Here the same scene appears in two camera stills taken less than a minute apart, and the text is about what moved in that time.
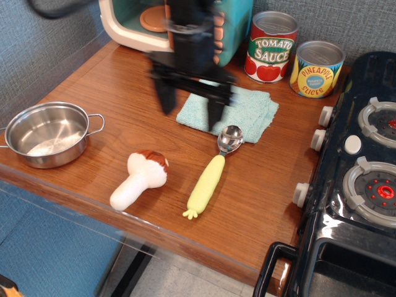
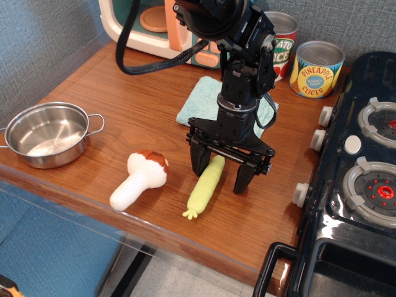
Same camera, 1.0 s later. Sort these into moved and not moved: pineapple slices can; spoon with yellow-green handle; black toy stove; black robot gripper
Moved: black robot gripper
Not moved: spoon with yellow-green handle; black toy stove; pineapple slices can
